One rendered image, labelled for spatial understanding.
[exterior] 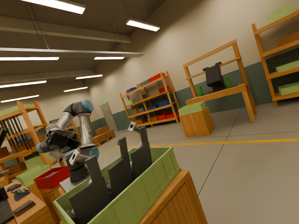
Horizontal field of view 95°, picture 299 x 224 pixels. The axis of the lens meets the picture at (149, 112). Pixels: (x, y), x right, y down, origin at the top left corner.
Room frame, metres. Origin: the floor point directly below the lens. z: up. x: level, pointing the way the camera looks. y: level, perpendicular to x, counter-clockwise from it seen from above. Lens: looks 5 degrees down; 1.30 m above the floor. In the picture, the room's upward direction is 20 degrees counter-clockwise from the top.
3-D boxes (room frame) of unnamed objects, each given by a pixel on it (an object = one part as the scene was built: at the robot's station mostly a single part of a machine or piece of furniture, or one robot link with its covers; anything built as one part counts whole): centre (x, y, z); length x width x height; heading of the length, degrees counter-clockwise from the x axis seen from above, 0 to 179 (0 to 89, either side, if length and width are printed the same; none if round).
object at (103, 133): (7.45, 2.91, 0.37); 1.20 x 0.80 x 0.74; 145
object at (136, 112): (6.78, -0.03, 1.10); 3.01 x 0.55 x 2.20; 47
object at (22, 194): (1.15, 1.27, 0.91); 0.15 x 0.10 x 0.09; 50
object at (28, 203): (0.87, 0.99, 0.91); 0.10 x 0.08 x 0.03; 144
